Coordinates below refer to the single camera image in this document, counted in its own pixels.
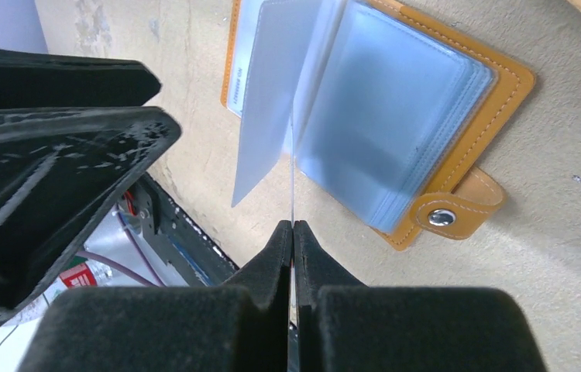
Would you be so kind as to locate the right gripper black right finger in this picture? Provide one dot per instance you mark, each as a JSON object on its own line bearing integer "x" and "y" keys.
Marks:
{"x": 345, "y": 325}

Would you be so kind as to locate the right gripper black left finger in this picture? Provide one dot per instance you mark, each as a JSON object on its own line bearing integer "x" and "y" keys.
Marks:
{"x": 239, "y": 325}

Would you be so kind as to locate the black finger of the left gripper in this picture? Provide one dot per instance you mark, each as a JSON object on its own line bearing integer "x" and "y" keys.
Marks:
{"x": 32, "y": 80}
{"x": 61, "y": 171}

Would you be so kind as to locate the orange card holder wallet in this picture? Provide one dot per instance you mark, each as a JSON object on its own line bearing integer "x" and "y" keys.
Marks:
{"x": 392, "y": 110}

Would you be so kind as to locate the silver VIP card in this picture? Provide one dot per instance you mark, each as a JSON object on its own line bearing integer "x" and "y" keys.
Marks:
{"x": 292, "y": 159}
{"x": 242, "y": 32}

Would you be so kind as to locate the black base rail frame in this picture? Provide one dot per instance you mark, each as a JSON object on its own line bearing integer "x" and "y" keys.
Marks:
{"x": 181, "y": 251}

